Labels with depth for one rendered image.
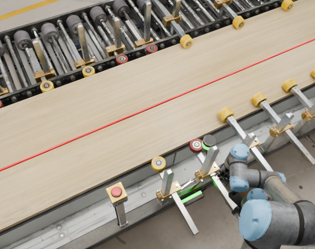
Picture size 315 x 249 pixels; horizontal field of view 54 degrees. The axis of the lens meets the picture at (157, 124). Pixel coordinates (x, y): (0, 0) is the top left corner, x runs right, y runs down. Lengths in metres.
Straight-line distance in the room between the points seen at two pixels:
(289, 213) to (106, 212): 1.23
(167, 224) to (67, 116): 1.19
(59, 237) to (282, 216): 1.34
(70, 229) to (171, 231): 0.90
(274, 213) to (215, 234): 1.68
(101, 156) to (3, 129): 0.59
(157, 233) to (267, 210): 1.68
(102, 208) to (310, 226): 1.28
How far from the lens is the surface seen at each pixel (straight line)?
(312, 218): 0.99
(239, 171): 1.31
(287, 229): 0.95
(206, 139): 1.52
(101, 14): 2.57
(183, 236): 2.55
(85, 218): 1.95
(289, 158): 3.03
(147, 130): 1.82
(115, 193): 1.32
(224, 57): 2.25
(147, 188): 1.97
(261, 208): 0.94
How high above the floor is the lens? 2.48
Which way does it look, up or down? 59 degrees down
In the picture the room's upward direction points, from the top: 5 degrees clockwise
